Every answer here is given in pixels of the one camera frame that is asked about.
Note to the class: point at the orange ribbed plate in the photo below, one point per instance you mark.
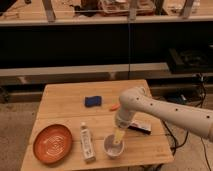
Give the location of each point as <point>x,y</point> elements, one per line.
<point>52,144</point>

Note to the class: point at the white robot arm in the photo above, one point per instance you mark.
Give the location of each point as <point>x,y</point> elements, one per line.
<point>198,121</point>

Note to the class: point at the wooden table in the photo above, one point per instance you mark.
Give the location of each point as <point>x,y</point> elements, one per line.
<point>65,104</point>

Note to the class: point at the orange carrot piece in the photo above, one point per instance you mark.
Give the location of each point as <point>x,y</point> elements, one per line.
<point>114,107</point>

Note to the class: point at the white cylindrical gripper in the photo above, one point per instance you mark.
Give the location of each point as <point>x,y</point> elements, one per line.
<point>123,119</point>

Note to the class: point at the long metal shelf rack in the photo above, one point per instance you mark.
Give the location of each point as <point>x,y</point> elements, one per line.
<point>46,41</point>

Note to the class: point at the blue sponge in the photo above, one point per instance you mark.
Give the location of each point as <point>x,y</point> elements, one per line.
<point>93,101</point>

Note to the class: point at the white tube bottle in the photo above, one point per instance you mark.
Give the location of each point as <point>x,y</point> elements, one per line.
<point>86,143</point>

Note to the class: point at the black equipment box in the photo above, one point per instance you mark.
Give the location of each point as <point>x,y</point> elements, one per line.
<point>186,61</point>

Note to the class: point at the black white box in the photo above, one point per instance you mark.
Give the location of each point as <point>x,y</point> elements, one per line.
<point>141,127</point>

